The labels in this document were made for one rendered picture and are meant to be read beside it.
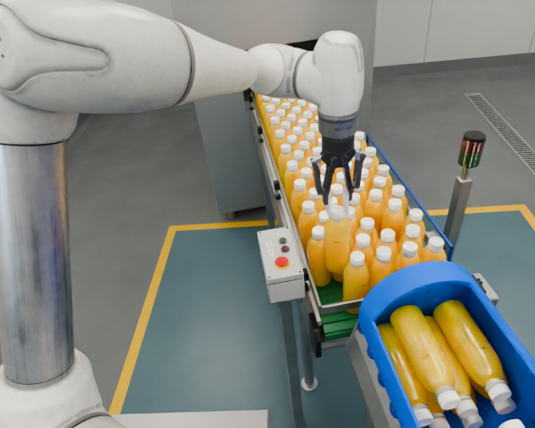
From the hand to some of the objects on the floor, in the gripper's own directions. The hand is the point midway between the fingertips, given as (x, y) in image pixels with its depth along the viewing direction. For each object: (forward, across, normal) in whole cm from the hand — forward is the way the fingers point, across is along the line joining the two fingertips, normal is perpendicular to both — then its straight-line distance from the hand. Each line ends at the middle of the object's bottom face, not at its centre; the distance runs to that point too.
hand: (337, 202), depth 105 cm
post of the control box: (+126, -16, +2) cm, 126 cm away
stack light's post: (+125, +49, +20) cm, 136 cm away
